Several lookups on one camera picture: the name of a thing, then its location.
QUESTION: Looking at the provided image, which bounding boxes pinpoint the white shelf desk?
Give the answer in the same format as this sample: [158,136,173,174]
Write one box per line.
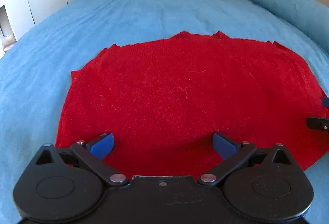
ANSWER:
[1,0,35,41]

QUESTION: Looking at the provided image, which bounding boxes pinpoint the rolled blue duvet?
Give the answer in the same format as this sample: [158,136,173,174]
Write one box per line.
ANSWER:
[250,0,328,51]

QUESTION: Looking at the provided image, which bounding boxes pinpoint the red knit sweater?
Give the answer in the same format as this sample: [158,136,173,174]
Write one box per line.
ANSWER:
[56,31,328,177]

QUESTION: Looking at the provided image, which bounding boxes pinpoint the blue bed sheet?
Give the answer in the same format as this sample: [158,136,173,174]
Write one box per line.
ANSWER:
[1,0,328,223]

